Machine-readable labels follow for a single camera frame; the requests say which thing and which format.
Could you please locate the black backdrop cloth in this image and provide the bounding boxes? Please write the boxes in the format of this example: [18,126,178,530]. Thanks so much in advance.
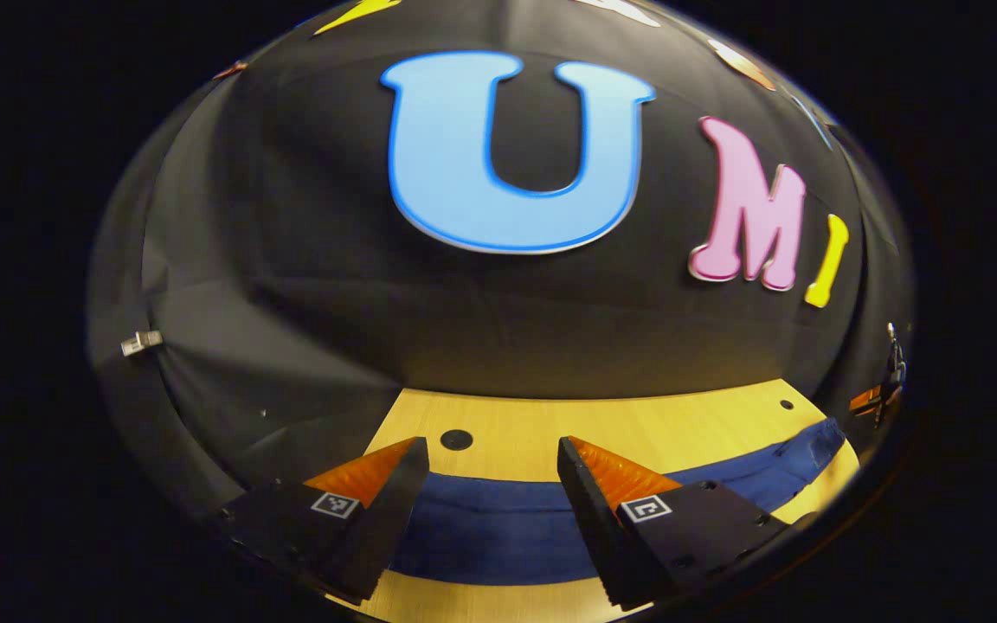
[87,0,915,520]

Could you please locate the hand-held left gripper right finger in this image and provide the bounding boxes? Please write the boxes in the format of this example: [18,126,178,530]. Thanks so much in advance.
[556,435,814,612]

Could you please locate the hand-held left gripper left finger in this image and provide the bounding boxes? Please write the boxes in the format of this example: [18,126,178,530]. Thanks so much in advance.
[213,436,430,604]

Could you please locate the blue denim jeans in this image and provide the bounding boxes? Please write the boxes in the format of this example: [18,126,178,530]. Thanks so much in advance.
[389,418,846,587]

